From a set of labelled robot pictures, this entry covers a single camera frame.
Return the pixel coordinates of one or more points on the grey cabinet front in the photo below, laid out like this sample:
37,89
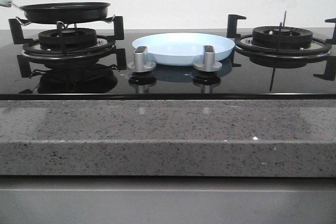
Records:
166,200

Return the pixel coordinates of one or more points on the black burner head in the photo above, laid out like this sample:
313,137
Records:
74,38
285,34

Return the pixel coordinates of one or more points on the silver stove knob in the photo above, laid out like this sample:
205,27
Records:
208,64
141,62

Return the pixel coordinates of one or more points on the black right burner head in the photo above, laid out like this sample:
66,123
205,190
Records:
285,34

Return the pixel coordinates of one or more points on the black glass stove top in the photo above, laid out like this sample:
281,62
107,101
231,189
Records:
243,76

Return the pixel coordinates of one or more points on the black left pan support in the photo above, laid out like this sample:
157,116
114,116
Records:
32,50

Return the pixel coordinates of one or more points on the black left burner head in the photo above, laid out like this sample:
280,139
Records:
74,38

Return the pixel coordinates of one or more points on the chrome wire pan stand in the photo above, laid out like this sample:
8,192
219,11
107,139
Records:
64,24

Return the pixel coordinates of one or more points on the light blue plate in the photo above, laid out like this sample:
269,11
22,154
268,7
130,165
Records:
183,49

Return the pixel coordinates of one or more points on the black frying pan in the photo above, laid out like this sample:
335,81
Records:
68,13

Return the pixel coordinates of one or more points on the silver right stove knob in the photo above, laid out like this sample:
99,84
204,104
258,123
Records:
208,64

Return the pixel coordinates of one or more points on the silver left stove knob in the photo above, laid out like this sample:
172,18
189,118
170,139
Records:
141,62

